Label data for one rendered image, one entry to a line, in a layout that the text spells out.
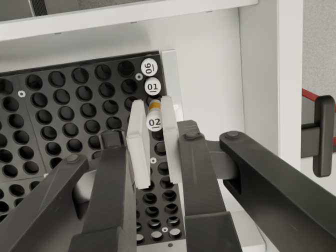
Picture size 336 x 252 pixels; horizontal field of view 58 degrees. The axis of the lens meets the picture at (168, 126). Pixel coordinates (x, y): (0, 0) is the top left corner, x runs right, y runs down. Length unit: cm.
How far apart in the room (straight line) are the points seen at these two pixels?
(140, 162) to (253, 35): 16
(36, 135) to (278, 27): 20
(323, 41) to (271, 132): 107
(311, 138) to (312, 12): 102
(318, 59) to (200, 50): 103
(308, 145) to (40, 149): 22
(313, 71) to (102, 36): 109
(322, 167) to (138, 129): 19
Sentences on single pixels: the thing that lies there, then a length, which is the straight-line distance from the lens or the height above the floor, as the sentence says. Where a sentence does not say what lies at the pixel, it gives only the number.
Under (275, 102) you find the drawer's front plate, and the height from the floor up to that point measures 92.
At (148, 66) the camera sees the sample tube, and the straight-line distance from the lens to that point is 23.
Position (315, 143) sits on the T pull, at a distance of 28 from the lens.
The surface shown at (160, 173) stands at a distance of 27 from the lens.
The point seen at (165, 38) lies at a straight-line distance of 30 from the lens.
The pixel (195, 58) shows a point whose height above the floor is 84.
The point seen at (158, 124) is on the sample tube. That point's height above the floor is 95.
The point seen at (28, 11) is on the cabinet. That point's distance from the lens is 65.
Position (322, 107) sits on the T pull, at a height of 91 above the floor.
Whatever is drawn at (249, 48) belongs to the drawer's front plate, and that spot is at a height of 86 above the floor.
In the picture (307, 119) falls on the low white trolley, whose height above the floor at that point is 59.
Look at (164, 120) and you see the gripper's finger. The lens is 16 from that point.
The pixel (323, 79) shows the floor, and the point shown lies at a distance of 134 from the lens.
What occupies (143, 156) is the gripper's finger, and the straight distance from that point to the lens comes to 15.
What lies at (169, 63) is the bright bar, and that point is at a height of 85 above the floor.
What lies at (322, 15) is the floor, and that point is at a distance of 130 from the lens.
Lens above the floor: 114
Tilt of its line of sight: 70 degrees down
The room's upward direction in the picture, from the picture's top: 170 degrees clockwise
